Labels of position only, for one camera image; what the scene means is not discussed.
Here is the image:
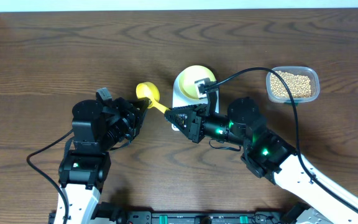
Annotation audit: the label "yellow plastic measuring scoop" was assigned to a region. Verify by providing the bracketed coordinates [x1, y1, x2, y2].
[135, 82, 168, 114]

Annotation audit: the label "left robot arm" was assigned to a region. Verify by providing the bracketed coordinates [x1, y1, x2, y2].
[54, 98, 151, 223]

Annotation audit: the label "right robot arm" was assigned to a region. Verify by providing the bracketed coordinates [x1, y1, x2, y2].
[165, 94, 358, 223]

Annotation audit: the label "white digital kitchen scale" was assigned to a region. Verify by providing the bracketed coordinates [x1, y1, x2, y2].
[171, 72, 220, 131]

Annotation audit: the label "pale yellow bowl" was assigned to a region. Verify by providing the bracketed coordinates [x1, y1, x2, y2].
[178, 65, 216, 100]

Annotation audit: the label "green tape strip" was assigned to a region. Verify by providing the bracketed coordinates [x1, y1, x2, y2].
[284, 102, 298, 106]

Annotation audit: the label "soybeans in container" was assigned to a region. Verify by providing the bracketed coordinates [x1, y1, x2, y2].
[269, 71, 311, 98]

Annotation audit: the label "clear plastic container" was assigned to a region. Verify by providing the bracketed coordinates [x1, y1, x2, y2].
[266, 66, 320, 104]

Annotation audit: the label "left black cable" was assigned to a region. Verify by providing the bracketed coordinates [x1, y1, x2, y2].
[26, 129, 74, 224]

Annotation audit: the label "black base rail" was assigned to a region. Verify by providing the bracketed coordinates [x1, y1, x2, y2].
[89, 211, 283, 224]

